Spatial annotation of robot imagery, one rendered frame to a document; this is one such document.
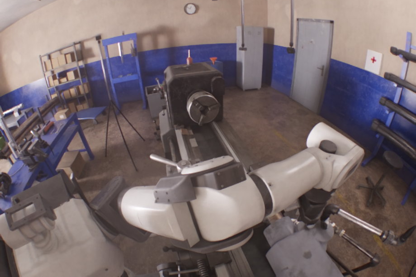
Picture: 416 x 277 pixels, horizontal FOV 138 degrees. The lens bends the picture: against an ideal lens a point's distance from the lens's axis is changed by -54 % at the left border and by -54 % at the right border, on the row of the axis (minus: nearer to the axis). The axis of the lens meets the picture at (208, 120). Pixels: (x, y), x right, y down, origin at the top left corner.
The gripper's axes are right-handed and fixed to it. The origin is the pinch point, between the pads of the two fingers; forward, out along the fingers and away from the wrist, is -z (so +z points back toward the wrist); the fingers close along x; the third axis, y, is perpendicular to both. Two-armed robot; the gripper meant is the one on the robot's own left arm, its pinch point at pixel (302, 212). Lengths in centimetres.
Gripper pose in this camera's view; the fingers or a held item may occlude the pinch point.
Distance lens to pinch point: 54.4
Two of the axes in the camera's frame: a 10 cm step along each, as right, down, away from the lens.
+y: -9.9, -0.3, 1.3
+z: -0.4, -8.7, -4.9
